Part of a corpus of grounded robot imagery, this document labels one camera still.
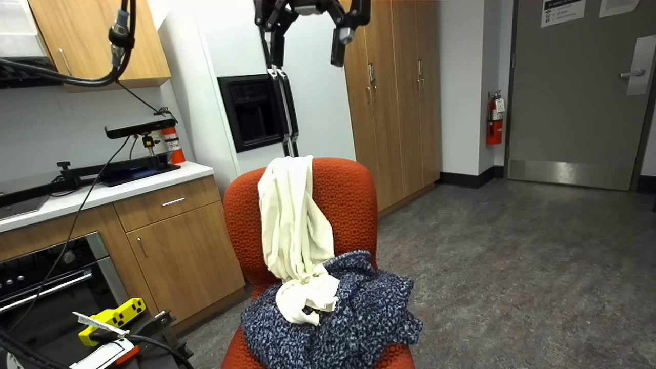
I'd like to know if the wooden base cabinet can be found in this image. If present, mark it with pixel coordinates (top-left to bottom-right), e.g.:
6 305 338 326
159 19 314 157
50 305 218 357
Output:
0 175 247 329

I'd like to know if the wooden wall cabinet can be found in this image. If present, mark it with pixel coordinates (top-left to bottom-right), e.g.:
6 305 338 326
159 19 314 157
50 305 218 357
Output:
28 0 172 92

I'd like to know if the small red fire extinguisher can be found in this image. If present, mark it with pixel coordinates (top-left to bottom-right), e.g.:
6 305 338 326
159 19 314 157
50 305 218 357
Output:
161 126 187 165

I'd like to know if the white paper notice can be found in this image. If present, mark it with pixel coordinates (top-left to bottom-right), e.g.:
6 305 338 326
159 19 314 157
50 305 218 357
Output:
598 0 641 19
540 0 587 28

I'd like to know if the blue knitted blanket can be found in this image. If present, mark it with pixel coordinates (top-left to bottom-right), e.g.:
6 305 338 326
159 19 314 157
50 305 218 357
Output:
241 250 424 369

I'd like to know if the camera on mount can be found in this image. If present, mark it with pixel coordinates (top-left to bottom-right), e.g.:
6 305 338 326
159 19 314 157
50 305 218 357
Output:
0 118 181 208

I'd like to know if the yellow power strip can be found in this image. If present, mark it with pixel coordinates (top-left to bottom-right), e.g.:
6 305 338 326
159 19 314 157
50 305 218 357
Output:
78 298 147 347

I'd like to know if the orange chair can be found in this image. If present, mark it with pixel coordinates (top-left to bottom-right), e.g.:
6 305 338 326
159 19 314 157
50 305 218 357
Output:
221 157 416 369

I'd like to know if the grey door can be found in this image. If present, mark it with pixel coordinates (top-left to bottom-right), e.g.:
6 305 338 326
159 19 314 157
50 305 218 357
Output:
506 0 656 192

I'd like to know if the thick black cable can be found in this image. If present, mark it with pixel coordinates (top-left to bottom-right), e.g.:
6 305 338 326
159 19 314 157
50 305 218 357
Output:
0 0 137 88

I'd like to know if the yellow blanket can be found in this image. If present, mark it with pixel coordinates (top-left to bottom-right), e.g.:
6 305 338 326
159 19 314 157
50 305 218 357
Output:
257 155 341 326

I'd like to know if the thin black cable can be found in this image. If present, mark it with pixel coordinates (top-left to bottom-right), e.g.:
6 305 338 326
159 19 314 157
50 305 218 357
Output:
9 135 132 334

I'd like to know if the tall wooden cabinet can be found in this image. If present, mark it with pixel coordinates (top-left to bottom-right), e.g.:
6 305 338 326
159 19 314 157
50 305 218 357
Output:
342 0 443 218

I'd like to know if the oven door handle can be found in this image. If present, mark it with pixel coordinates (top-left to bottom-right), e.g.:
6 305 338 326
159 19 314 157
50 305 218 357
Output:
0 270 94 314

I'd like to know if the white refrigerator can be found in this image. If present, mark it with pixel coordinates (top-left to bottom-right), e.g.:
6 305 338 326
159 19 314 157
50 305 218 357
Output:
158 0 357 197

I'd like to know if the oven door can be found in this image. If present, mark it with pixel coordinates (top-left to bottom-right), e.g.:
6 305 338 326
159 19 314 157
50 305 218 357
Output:
0 232 130 354

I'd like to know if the range hood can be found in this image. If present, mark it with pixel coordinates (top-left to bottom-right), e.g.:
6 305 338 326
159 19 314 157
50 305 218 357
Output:
0 0 58 89

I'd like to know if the black cooktop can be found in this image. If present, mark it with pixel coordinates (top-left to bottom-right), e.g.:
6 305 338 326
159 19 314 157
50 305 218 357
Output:
0 172 53 222

